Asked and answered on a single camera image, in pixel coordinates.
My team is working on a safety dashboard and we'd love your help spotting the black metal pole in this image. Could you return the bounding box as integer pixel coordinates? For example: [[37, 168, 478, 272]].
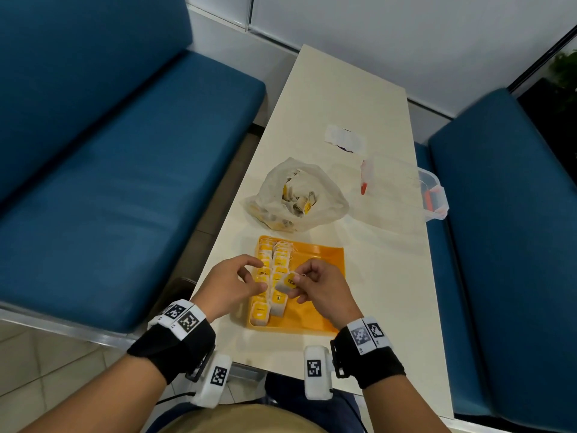
[[508, 24, 577, 93]]

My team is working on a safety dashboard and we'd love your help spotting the person's beige shirt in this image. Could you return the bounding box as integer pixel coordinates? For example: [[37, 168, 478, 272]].
[[157, 403, 330, 433]]

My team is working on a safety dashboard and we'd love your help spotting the white paper patch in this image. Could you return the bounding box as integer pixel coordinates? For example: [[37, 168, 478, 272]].
[[324, 124, 367, 154]]

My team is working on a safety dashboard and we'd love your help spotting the clear box with red latches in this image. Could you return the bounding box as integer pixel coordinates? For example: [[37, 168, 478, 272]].
[[349, 153, 450, 224]]

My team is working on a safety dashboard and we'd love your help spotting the green leafy plant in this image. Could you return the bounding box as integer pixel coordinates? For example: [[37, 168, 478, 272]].
[[548, 49, 577, 93]]

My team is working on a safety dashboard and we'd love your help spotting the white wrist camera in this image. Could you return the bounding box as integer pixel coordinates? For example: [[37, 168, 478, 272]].
[[190, 351, 233, 410], [303, 345, 335, 402]]

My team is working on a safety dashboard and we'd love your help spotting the yellow tagged tea bag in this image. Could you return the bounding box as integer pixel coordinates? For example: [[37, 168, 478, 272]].
[[273, 271, 302, 295]]

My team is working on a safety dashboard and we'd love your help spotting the person's left forearm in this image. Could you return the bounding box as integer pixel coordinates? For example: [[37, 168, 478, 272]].
[[17, 318, 217, 433]]

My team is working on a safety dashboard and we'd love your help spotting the blue sofa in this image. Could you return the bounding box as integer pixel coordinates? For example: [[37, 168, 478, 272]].
[[414, 88, 577, 433], [0, 0, 267, 350]]

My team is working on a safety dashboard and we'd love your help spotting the clear plastic bag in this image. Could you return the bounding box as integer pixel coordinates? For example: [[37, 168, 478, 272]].
[[245, 157, 350, 234]]

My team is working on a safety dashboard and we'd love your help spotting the row of tea bags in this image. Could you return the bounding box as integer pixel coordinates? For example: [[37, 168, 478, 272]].
[[250, 236, 301, 328]]

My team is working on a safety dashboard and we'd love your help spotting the black camera cable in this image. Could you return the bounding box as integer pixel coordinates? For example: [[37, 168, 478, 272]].
[[155, 391, 197, 407], [329, 387, 368, 433]]

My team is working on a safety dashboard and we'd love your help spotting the person's right forearm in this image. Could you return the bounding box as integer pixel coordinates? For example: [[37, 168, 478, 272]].
[[330, 336, 451, 433]]

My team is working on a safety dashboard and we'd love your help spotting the person's left hand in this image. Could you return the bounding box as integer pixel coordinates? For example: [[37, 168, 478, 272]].
[[191, 253, 269, 324]]

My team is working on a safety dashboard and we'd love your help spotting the person's right hand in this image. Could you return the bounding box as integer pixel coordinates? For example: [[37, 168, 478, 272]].
[[287, 258, 365, 331]]

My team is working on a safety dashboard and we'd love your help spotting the white marker wristband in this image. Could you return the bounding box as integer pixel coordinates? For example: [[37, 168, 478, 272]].
[[346, 316, 392, 356], [147, 298, 207, 342]]

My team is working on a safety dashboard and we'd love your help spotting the yellow tray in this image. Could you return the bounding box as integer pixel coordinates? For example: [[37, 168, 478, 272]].
[[246, 235, 347, 334]]

